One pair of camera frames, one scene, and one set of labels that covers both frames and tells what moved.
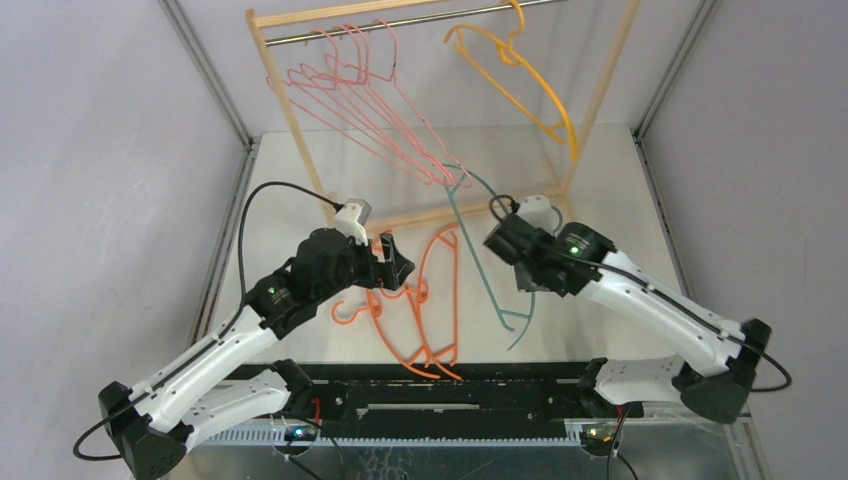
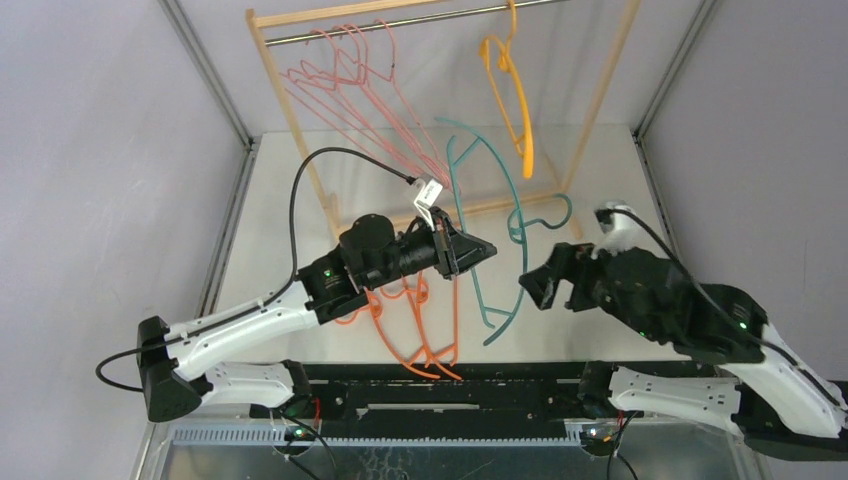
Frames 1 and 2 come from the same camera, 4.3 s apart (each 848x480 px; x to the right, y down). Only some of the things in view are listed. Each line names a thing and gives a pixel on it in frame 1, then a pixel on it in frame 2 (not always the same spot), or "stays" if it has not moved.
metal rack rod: x=283 y=38 stays
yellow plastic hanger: x=509 y=69 to x=507 y=85
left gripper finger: x=390 y=273 to x=466 y=251
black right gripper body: x=503 y=237 to x=577 y=279
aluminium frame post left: x=205 y=314 stays
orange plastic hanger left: x=375 y=311 stays
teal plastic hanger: x=502 y=313 to x=518 y=226
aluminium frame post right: x=649 y=108 stays
